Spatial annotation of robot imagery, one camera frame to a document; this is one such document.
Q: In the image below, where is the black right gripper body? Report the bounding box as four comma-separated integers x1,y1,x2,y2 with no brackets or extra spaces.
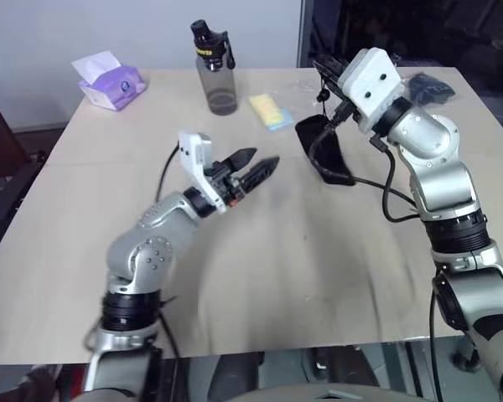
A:
328,58,361,126

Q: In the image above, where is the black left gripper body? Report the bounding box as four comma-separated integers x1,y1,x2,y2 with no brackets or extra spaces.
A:
204,161,247,207

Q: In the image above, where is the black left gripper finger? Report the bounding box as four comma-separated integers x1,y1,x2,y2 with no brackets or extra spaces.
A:
228,147,259,174
239,155,282,195

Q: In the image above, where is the black drawstring pouch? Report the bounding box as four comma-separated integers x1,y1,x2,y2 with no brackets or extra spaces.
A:
294,77,356,188

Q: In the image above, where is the yellow and blue sponge cloth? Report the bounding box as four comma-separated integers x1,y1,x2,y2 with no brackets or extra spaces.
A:
247,93,295,133

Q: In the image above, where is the grey sports bottle black lid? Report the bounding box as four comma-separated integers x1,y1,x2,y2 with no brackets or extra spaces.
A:
189,18,241,116

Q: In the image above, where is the black crumpled fabric item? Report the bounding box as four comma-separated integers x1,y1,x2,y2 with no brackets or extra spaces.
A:
405,72,457,105

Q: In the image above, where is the dark glass partition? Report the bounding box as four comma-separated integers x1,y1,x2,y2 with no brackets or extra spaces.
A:
298,0,503,69

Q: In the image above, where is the purple tissue pack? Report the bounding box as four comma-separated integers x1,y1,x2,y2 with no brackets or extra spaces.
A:
70,49,149,112

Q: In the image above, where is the dark brown cabinet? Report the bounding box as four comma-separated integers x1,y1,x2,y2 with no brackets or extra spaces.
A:
0,81,31,181

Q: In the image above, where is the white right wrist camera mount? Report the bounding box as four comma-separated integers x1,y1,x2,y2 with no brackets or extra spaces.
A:
338,48,404,136

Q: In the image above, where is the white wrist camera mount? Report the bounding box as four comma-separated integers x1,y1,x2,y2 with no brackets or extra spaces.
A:
177,131,228,215
338,48,404,136

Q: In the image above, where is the black thick right wrist cable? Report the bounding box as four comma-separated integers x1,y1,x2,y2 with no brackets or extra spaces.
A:
309,113,420,209

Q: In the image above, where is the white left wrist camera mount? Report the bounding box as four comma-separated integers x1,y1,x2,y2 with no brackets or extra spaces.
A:
177,131,228,215

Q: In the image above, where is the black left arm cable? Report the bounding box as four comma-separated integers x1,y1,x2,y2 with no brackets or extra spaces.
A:
156,142,181,200

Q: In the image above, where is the black thin right wrist cable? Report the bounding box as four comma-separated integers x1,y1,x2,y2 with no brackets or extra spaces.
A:
371,137,423,224

